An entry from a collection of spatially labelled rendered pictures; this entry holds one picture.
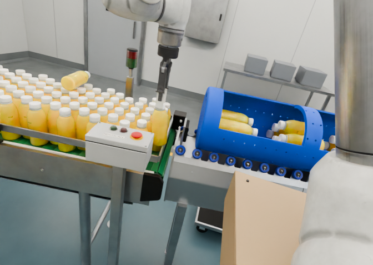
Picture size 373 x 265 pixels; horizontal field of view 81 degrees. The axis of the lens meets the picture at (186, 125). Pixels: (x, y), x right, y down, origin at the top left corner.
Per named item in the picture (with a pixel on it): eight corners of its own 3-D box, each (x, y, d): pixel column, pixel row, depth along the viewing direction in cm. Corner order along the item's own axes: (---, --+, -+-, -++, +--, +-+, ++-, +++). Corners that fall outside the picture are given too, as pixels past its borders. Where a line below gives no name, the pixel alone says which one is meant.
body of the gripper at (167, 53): (177, 49, 74) (173, 75, 78) (180, 46, 82) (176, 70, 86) (156, 44, 74) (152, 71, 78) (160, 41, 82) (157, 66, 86)
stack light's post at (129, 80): (121, 210, 178) (132, 78, 129) (116, 209, 178) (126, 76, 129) (123, 206, 181) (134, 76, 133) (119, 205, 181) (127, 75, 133)
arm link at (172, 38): (185, 30, 80) (182, 47, 82) (161, 25, 79) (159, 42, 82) (183, 31, 71) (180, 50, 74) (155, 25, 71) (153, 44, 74)
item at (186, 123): (183, 151, 102) (188, 127, 97) (178, 150, 102) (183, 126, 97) (185, 140, 111) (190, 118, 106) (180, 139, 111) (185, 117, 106)
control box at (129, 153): (144, 173, 73) (147, 146, 68) (85, 160, 73) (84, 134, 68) (151, 156, 82) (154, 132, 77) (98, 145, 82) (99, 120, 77)
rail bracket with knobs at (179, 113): (182, 135, 122) (185, 118, 117) (169, 132, 121) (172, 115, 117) (184, 126, 130) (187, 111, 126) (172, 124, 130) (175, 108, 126)
